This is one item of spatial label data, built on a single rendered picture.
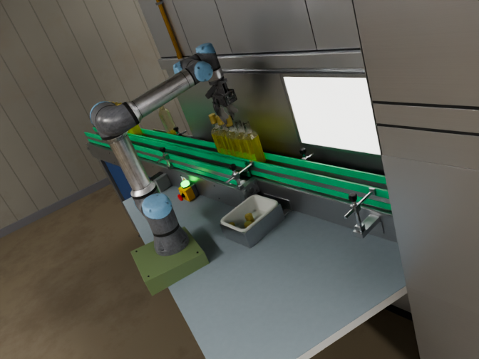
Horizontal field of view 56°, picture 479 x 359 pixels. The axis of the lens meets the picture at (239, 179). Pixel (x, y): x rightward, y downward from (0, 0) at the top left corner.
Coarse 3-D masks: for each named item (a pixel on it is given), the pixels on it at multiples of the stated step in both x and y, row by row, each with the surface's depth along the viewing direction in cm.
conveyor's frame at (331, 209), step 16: (112, 160) 317; (144, 160) 273; (176, 176) 250; (192, 176) 234; (208, 192) 231; (224, 192) 218; (272, 192) 205; (288, 192) 196; (304, 192) 187; (304, 208) 193; (320, 208) 185; (336, 208) 177; (368, 208) 164; (352, 224) 175; (384, 224) 162
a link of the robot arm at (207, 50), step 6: (198, 48) 188; (204, 48) 187; (210, 48) 188; (198, 54) 188; (204, 54) 188; (210, 54) 189; (216, 54) 192; (204, 60) 188; (210, 60) 189; (216, 60) 191; (216, 66) 192
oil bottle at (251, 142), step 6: (252, 132) 202; (246, 138) 203; (252, 138) 202; (258, 138) 204; (246, 144) 205; (252, 144) 203; (258, 144) 205; (246, 150) 208; (252, 150) 204; (258, 150) 206; (252, 156) 207; (258, 156) 207; (264, 162) 210
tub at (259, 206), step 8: (248, 200) 204; (256, 200) 206; (264, 200) 200; (272, 200) 197; (240, 208) 202; (248, 208) 205; (256, 208) 207; (264, 208) 203; (272, 208) 192; (232, 216) 200; (240, 216) 202; (256, 216) 203; (264, 216) 190; (224, 224) 193; (240, 224) 201
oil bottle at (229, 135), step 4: (228, 132) 211; (232, 132) 210; (228, 136) 211; (232, 136) 210; (228, 140) 213; (232, 140) 211; (232, 144) 213; (236, 144) 212; (232, 148) 215; (236, 148) 213; (232, 152) 217; (236, 152) 215; (236, 156) 217
